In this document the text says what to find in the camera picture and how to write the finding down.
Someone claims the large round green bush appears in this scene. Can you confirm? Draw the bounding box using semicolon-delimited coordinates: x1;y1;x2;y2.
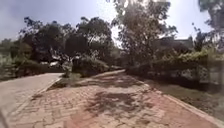
71;54;112;78

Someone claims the group of dark trees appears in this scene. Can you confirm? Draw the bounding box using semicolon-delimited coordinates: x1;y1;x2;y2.
0;16;117;69

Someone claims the brick paved path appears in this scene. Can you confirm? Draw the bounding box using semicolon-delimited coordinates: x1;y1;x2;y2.
5;69;224;128

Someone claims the grass strip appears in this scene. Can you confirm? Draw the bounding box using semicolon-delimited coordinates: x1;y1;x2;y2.
46;71;102;92

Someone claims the tall leafy tree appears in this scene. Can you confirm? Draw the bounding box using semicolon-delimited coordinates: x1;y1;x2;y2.
110;0;178;67

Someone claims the building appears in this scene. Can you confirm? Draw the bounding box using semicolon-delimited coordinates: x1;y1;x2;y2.
152;35;195;56

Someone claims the long green hedge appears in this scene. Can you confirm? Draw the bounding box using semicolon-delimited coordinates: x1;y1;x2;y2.
125;49;224;92

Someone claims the low green hedge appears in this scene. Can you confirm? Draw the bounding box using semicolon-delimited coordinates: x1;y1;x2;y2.
0;53;65;82

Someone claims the bare dirt ground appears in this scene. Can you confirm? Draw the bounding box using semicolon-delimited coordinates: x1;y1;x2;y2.
142;78;224;122

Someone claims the pale paved road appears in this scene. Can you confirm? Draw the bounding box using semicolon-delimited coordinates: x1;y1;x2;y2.
0;72;64;118

